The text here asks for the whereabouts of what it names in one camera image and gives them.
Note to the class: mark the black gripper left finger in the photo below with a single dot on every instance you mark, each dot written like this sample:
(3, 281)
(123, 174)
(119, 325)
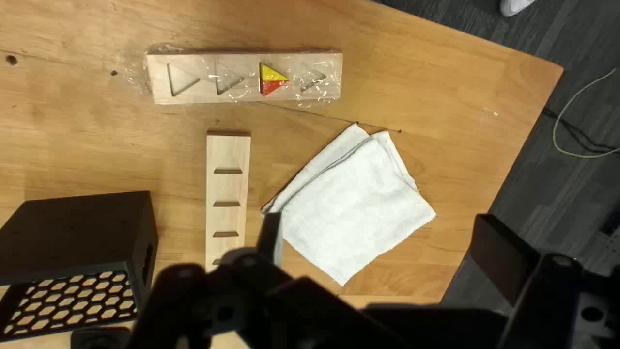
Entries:
(189, 306)

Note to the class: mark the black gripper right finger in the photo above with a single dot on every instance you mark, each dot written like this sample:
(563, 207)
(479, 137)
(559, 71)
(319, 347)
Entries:
(557, 302)

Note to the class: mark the white terry cloth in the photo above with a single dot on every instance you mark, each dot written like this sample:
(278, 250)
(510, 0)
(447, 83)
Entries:
(354, 201)

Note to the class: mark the black perforated box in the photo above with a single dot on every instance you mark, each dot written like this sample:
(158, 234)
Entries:
(76, 261)

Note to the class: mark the wooden slotted board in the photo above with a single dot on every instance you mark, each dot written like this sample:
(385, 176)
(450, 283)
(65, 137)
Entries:
(228, 174)

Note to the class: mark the red yellow triangle piece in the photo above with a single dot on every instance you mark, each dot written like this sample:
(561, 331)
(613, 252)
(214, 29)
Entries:
(270, 79)

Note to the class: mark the wooden triangle puzzle board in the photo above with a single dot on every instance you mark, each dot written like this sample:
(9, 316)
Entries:
(197, 77)

